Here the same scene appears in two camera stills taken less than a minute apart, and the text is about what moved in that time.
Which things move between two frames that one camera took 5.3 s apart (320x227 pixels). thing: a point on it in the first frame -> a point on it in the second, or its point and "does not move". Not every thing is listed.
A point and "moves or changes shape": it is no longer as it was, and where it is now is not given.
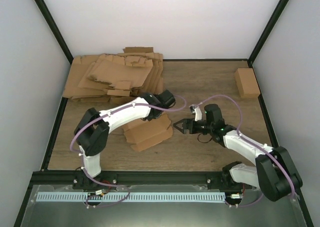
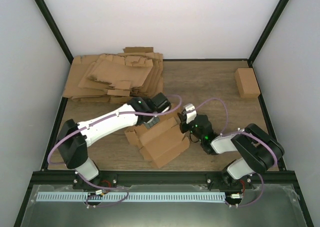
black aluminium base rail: (133, 178) does not move
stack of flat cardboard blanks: (114, 78) does not move
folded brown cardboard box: (247, 83) does not move
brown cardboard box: (142, 133) moves or changes shape
